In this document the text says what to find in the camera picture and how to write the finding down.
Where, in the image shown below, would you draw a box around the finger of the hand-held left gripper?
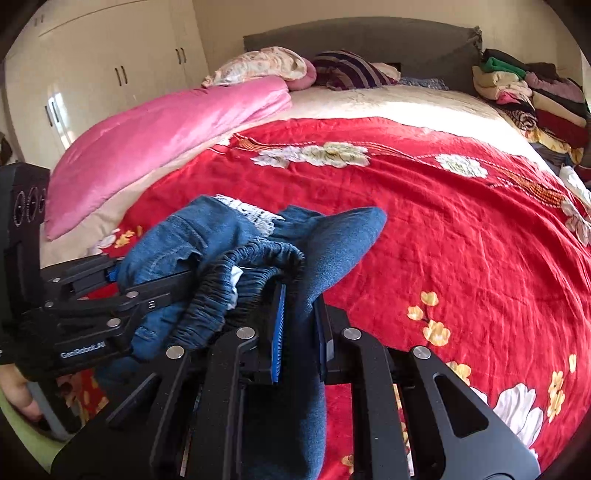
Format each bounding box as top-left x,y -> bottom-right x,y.
44,268 -> 197,333
41,256 -> 125,296

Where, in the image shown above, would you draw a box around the blue pants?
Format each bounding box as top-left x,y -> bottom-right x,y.
95,195 -> 387,480

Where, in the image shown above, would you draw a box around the person's green garment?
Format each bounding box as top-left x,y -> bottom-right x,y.
0,392 -> 61,467

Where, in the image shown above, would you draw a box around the pink quilt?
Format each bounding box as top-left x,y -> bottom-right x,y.
45,76 -> 294,241

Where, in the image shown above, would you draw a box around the purple striped pillow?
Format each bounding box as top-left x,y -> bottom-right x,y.
311,50 -> 400,90

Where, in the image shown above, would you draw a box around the person's left hand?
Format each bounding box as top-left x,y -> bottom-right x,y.
0,362 -> 47,423

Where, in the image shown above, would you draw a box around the pile of folded clothes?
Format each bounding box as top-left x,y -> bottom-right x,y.
471,48 -> 591,169

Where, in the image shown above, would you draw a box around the cream wardrobe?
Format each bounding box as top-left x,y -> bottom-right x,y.
4,0 -> 209,160

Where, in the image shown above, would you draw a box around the floral pillow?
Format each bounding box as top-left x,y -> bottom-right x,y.
202,46 -> 317,92

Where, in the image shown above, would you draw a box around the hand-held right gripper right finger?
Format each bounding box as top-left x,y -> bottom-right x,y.
314,295 -> 541,480

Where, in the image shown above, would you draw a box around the blue patterned cloth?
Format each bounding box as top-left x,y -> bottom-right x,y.
399,76 -> 450,92

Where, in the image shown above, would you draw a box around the grey headboard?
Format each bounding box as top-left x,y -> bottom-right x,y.
243,17 -> 483,95

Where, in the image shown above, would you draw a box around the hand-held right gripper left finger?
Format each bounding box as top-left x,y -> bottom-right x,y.
51,282 -> 288,480

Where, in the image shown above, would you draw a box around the red floral blanket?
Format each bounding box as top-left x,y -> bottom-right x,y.
60,117 -> 591,476

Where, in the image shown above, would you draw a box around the white cloth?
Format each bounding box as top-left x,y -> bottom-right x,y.
560,165 -> 591,208

